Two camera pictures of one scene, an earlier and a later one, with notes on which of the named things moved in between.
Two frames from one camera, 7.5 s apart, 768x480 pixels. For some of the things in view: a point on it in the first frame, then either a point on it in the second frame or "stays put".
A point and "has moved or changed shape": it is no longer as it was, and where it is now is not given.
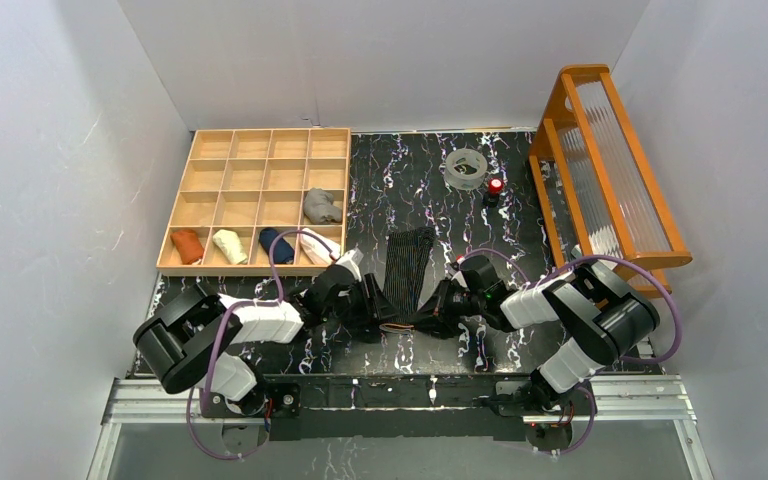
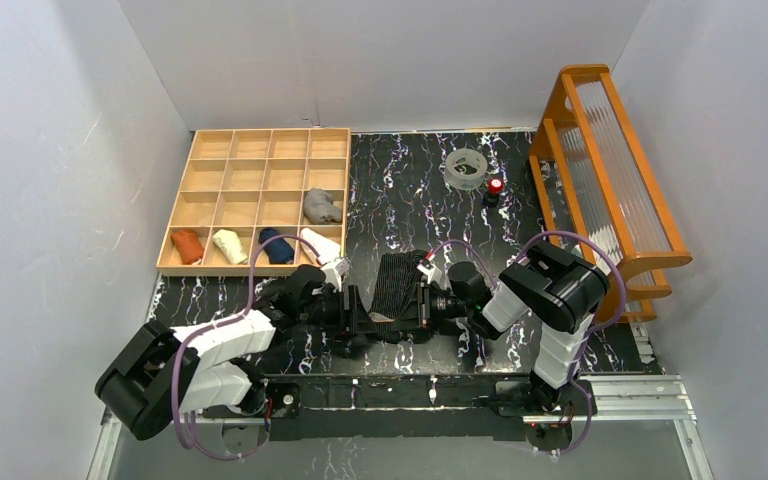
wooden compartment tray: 244,187 stays put
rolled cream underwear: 230,243 stays put
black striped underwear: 407,257 has moved or changed shape
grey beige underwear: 318,207 stays put
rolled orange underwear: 188,244 stays put
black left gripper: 371,304 to 351,307
